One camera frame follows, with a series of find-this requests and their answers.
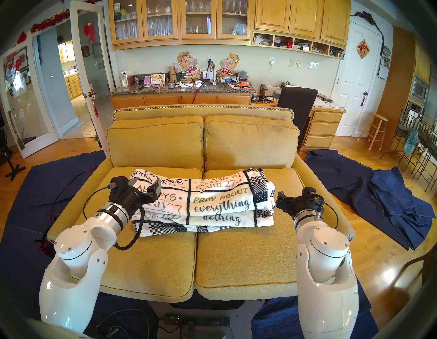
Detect black office chair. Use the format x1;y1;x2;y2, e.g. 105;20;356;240
277;86;319;134

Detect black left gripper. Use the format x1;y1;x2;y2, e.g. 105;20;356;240
119;178;162;216

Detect stack of desk papers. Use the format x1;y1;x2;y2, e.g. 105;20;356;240
313;94;345;110

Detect thick black left wrist cable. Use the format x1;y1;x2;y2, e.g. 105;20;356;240
114;206;145;252

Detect black floor stand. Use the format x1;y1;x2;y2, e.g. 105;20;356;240
0;130;26;181

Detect yellow fabric sofa frame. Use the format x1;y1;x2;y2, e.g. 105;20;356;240
47;104;355;244

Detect yellow sofa back cushion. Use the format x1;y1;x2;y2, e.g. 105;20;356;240
204;115;300;171
107;116;205;171

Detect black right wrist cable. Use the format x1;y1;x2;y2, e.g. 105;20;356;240
314;194;339;230

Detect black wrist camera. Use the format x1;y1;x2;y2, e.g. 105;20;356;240
109;176;129;193
301;187;325;209

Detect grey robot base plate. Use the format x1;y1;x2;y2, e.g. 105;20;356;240
149;299;266;339

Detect wall calendar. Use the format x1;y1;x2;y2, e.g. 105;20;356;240
378;55;391;80

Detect crumpled navy moving blanket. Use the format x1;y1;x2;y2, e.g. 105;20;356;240
305;149;436;251

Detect black metal rack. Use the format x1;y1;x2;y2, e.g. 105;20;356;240
381;106;437;192

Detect wooden stool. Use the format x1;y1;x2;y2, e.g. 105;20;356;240
357;113;389;151

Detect wooden kitchen base cabinet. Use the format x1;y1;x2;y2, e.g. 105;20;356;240
64;73;83;100

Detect white printed fleece blanket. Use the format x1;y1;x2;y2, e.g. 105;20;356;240
131;167;276;237

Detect cartoon child wall decoration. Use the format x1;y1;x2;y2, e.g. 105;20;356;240
177;51;202;81
217;53;240;79

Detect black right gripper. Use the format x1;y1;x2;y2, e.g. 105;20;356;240
276;192;309;219

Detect black door garland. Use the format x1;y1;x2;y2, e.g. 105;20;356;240
351;11;385;48

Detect teal hanging cloth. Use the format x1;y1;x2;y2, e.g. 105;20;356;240
402;128;420;155

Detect large navy moving blanket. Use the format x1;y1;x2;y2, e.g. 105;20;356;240
0;150;379;339

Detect red cable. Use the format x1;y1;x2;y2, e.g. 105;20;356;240
192;70;209;104

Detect white glass-pane door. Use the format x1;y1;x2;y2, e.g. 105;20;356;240
0;38;59;159
70;0;111;156

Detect red garland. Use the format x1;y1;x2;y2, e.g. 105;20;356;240
30;9;71;33

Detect green cable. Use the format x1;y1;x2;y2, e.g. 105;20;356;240
96;309;151;339

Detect wooden wall cabinets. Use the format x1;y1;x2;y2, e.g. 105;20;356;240
108;0;351;60

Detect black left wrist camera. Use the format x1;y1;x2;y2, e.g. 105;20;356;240
109;176;129;193

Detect granite counter wooden cabinets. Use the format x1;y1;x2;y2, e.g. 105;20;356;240
107;84;256;110

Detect white panel door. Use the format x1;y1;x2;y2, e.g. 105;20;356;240
330;15;382;138

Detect built-in wall oven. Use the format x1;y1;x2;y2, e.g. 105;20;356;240
410;75;430;105

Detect black power strip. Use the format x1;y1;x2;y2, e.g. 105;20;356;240
164;314;231;327

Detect wooden desk with drawers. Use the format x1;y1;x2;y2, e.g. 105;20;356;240
252;93;346;153

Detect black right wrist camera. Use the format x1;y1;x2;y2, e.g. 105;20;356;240
301;187;325;209

